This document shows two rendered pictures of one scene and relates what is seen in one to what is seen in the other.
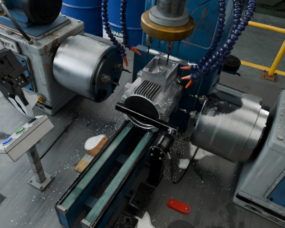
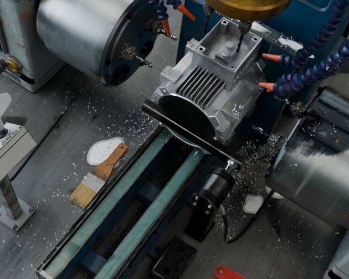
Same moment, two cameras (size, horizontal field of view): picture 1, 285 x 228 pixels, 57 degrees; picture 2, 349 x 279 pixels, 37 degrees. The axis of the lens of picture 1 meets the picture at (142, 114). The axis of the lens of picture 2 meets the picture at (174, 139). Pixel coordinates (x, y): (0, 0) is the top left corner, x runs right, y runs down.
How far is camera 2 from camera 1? 27 cm
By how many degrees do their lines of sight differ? 15
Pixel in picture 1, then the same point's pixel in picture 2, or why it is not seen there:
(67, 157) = (57, 176)
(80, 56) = (85, 11)
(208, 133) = (293, 180)
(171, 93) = (242, 93)
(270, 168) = not seen: outside the picture
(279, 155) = not seen: outside the picture
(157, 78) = (219, 68)
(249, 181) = not seen: outside the picture
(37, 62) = (9, 10)
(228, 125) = (327, 175)
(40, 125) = (15, 145)
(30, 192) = not seen: outside the picture
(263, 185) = not seen: outside the picture
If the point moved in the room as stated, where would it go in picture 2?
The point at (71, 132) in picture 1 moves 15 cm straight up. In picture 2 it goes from (65, 128) to (60, 94)
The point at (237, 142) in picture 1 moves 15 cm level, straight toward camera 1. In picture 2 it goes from (338, 204) to (296, 262)
